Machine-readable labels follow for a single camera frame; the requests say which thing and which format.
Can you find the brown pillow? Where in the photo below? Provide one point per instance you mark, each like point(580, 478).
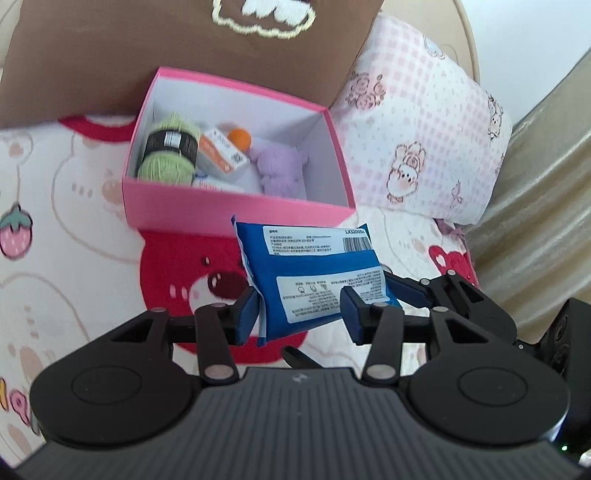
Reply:
point(138, 46)

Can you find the green yarn ball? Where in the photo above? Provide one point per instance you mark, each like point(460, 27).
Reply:
point(166, 161)

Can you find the orange ball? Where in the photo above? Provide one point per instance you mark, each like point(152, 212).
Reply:
point(241, 137)

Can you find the pink checked pillow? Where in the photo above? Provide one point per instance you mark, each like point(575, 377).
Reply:
point(415, 138)

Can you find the beige cloth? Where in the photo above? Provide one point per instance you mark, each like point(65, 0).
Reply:
point(545, 184)

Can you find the pink cardboard box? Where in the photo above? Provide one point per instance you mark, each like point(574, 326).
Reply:
point(207, 207)

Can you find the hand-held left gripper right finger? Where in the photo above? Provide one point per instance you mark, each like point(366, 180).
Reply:
point(352, 316)

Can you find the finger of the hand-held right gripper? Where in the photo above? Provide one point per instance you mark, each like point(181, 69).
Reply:
point(300, 360)
point(411, 290)

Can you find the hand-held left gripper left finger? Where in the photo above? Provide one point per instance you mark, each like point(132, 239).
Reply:
point(244, 318)

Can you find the blue wet wipes packet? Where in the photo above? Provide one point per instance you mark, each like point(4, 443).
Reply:
point(314, 263)

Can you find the purple plush toy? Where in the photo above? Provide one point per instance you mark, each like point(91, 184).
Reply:
point(279, 168)

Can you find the orange white tissue packet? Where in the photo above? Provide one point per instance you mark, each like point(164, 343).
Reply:
point(221, 154)

